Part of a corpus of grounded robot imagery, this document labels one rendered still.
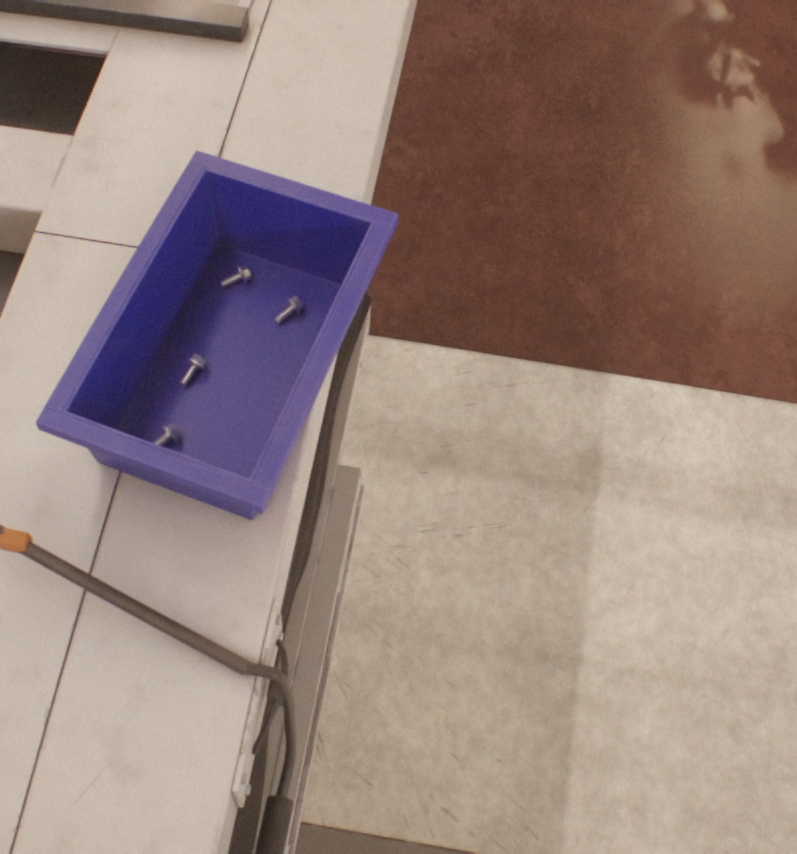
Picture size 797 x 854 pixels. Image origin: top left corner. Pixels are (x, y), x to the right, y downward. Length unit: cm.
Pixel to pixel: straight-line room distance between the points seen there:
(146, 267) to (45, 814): 35
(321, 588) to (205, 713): 48
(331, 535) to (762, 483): 82
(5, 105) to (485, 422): 94
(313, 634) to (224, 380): 43
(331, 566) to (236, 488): 52
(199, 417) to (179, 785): 25
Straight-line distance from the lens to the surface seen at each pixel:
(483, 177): 203
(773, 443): 186
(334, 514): 122
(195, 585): 76
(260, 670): 73
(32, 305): 88
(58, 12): 107
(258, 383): 81
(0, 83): 112
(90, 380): 75
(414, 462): 172
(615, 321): 189
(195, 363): 81
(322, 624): 118
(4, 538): 75
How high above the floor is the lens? 155
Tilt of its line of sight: 61 degrees down
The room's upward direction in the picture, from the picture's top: 6 degrees clockwise
